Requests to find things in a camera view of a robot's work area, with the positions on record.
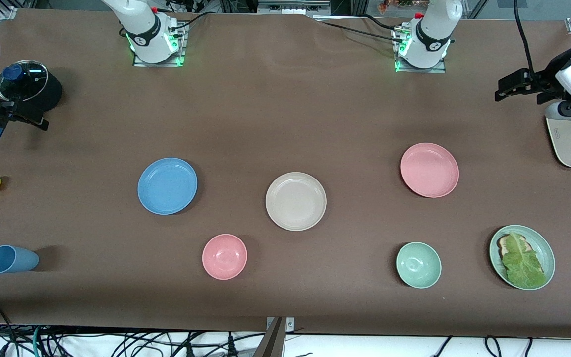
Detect black pot with blue handle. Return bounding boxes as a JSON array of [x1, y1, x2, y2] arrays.
[[0, 64, 63, 147]]

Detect green bowl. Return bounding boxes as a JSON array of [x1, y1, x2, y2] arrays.
[[396, 241, 442, 289]]

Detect teal floor cable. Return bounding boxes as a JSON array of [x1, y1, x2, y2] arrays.
[[30, 325, 43, 357]]

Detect dark brown beam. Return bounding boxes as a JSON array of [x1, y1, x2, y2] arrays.
[[252, 317, 287, 357]]

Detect blue plate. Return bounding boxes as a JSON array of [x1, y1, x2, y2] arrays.
[[137, 158, 198, 215]]

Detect glass lid with blue knob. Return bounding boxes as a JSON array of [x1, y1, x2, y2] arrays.
[[0, 60, 48, 102]]

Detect beige plate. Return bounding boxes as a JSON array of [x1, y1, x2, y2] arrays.
[[265, 172, 327, 232]]

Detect pink bowl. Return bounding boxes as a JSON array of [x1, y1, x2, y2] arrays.
[[202, 234, 248, 280]]

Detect green lettuce leaf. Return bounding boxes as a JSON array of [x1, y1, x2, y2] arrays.
[[501, 231, 548, 289]]

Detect pink plate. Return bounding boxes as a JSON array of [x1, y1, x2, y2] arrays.
[[400, 143, 459, 198]]

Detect blue cup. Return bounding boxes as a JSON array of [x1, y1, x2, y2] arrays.
[[0, 245, 40, 274]]

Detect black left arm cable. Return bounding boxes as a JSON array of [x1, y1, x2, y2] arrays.
[[514, 0, 537, 80]]

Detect green plate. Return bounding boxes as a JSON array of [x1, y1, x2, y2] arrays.
[[489, 225, 556, 291]]

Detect toasted bread slice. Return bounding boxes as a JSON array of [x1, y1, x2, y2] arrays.
[[497, 235, 531, 258]]

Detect grey metal box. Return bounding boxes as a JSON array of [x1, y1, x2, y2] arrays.
[[257, 0, 332, 16]]

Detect brown table cover mat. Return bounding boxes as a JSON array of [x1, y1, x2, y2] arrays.
[[0, 7, 571, 339]]

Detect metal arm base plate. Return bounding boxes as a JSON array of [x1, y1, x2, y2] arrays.
[[133, 22, 187, 67], [394, 26, 447, 74]]

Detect orange artificial flowers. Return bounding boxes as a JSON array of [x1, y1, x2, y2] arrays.
[[377, 0, 417, 13]]

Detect black base cable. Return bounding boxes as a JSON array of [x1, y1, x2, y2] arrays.
[[360, 14, 405, 33], [315, 19, 407, 45], [169, 11, 219, 33]]

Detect metal table bracket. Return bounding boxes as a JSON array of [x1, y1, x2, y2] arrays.
[[266, 316, 296, 333]]

